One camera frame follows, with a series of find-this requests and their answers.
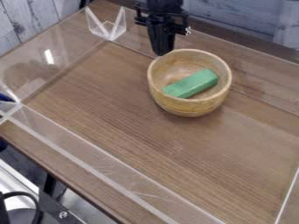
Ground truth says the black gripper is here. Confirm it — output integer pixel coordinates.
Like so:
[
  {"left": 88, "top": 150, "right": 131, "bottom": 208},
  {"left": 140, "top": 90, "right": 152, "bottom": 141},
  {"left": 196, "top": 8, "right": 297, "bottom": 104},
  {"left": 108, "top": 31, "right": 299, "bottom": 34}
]
[{"left": 135, "top": 3, "right": 191, "bottom": 56}]

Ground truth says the green rectangular block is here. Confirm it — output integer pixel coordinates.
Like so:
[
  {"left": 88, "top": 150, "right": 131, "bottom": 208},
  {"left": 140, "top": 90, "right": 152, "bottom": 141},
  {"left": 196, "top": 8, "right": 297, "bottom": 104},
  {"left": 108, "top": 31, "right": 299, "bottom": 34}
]
[{"left": 163, "top": 68, "right": 219, "bottom": 99}]

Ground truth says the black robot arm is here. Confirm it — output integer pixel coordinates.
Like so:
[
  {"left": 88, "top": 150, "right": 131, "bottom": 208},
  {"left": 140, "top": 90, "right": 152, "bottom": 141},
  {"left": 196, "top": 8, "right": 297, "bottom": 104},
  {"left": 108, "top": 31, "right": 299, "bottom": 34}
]
[{"left": 135, "top": 0, "right": 191, "bottom": 56}]

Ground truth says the light wooden bowl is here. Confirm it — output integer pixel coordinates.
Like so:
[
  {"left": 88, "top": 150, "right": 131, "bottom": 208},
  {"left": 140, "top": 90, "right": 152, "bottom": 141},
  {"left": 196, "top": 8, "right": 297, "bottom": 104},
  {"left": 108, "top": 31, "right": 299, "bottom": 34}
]
[{"left": 147, "top": 49, "right": 232, "bottom": 117}]

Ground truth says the black table leg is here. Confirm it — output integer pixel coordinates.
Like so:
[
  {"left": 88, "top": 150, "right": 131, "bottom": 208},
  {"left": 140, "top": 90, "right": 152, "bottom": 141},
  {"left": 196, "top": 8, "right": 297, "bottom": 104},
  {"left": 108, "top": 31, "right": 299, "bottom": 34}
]
[{"left": 43, "top": 174, "right": 57, "bottom": 196}]

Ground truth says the clear acrylic tray enclosure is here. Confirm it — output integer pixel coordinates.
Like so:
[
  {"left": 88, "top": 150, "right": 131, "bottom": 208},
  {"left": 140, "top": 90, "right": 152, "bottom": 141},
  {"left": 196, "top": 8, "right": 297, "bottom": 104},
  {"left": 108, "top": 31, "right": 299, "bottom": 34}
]
[{"left": 0, "top": 0, "right": 299, "bottom": 224}]

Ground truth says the black metal bracket with bolt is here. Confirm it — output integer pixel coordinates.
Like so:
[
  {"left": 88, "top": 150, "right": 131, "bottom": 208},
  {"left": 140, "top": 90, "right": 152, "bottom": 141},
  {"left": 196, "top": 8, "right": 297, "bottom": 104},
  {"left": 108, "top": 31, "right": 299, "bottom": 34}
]
[{"left": 39, "top": 192, "right": 87, "bottom": 224}]

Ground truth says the black cable loop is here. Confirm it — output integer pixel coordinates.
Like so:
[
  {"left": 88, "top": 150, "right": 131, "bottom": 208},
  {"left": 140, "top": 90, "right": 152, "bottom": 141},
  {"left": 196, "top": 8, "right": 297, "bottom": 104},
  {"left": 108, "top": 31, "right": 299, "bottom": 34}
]
[{"left": 0, "top": 191, "right": 44, "bottom": 224}]

